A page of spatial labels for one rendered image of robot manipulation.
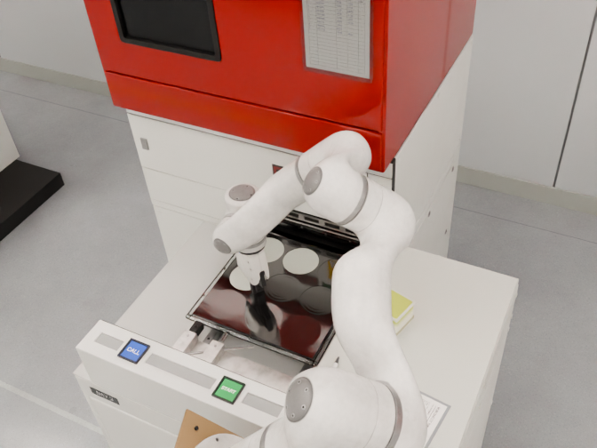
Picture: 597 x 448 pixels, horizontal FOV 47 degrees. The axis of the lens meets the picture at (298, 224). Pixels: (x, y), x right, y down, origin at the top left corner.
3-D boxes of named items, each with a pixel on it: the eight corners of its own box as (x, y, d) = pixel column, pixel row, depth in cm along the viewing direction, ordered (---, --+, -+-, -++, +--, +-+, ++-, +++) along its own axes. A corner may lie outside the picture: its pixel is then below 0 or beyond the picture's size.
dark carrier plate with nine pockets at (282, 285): (258, 230, 198) (258, 228, 197) (368, 264, 185) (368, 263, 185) (193, 315, 176) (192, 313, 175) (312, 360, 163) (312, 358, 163)
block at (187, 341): (187, 336, 173) (185, 328, 171) (198, 340, 171) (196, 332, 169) (170, 359, 167) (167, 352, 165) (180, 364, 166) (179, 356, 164)
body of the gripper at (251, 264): (226, 234, 170) (233, 266, 177) (245, 259, 163) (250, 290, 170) (253, 222, 172) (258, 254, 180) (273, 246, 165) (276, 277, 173)
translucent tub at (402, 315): (388, 305, 165) (389, 286, 160) (414, 320, 161) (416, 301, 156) (370, 324, 161) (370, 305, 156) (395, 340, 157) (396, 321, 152)
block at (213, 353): (214, 346, 170) (212, 339, 168) (226, 350, 168) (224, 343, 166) (196, 371, 165) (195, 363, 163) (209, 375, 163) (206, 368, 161)
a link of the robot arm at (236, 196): (253, 252, 161) (271, 227, 167) (247, 210, 152) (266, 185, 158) (223, 243, 164) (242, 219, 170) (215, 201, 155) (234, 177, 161)
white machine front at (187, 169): (156, 199, 223) (127, 94, 196) (391, 271, 193) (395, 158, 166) (150, 205, 221) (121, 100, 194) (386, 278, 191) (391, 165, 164)
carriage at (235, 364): (187, 341, 175) (185, 334, 173) (314, 392, 161) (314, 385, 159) (169, 365, 170) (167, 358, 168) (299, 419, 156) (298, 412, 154)
